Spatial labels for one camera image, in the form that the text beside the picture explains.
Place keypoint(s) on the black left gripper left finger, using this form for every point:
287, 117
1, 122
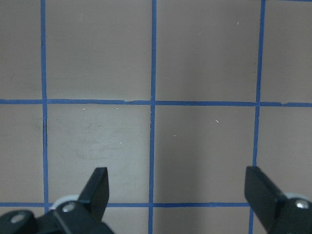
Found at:
95, 195

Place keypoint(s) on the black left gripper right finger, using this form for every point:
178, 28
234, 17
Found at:
263, 196

